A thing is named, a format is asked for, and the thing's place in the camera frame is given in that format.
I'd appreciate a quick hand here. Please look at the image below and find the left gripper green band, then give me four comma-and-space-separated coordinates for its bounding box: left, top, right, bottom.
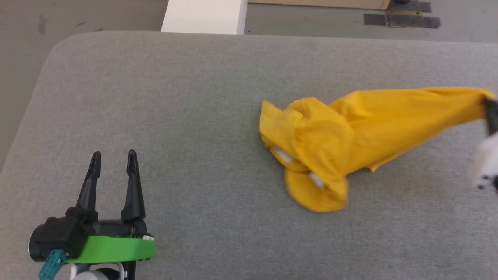
28, 149, 156, 265

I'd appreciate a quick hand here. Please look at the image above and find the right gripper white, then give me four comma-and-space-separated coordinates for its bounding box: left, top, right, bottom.
469, 97, 498, 192

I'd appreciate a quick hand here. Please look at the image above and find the yellow garment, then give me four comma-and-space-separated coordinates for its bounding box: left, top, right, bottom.
259, 87, 496, 213

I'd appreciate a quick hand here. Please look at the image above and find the teal connector plug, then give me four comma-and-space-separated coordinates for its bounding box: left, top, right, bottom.
38, 249, 66, 280

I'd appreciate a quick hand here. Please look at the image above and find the long black floor tape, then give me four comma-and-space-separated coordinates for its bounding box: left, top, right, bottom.
364, 14, 441, 29

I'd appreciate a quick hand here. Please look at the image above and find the short black floor tape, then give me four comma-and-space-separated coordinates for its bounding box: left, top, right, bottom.
388, 0, 432, 13

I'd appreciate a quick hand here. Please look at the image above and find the white block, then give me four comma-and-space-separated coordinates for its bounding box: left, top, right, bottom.
161, 0, 248, 35

